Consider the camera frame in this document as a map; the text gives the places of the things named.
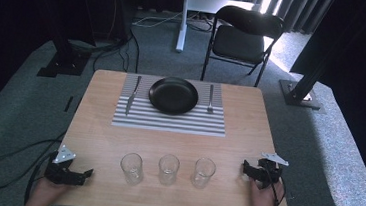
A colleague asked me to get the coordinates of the grey striped placemat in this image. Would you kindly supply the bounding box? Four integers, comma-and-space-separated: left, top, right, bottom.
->
111, 72, 231, 138

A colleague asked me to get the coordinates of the person's left hand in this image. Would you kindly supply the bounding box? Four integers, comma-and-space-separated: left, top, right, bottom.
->
23, 173, 77, 206

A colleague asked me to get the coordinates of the silver table knife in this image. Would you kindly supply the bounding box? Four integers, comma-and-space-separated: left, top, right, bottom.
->
124, 74, 143, 118

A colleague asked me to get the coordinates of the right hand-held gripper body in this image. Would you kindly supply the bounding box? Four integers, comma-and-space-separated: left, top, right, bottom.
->
254, 151, 291, 192

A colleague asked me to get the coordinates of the person's right hand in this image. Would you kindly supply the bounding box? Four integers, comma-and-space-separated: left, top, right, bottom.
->
247, 176, 288, 206

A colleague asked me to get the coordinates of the black plate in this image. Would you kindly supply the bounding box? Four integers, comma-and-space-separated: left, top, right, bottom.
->
146, 74, 201, 117

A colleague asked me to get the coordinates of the white cable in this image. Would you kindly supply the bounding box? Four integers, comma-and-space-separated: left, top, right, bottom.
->
131, 6, 184, 32

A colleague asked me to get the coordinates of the black tape strip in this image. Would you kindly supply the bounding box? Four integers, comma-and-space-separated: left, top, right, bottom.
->
63, 95, 75, 114

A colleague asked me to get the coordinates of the silver fork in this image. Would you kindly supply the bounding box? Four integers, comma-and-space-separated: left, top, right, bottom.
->
206, 83, 217, 115

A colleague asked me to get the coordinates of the dark curtain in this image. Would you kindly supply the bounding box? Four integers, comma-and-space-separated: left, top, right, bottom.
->
207, 0, 335, 38

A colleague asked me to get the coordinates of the clear drinking glass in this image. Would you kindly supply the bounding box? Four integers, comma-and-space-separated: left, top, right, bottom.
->
118, 151, 146, 187
190, 156, 217, 191
156, 152, 181, 188

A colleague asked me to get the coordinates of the black cable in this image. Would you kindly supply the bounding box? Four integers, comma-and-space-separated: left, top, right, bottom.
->
0, 126, 68, 198
23, 151, 56, 206
260, 161, 290, 206

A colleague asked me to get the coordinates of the black folding chair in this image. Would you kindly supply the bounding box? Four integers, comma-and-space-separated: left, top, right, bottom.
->
200, 3, 286, 90

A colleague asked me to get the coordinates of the black metal stand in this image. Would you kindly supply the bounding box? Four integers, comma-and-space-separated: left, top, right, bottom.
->
276, 11, 353, 113
22, 0, 98, 82

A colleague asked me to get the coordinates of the bundle of black cables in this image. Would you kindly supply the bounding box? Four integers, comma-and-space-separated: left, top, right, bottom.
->
67, 22, 143, 77

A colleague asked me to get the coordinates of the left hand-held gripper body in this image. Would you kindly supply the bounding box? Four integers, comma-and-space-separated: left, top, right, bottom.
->
42, 142, 85, 187

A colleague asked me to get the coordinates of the white desk with leg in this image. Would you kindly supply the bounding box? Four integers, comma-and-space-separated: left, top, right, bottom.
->
174, 0, 262, 60

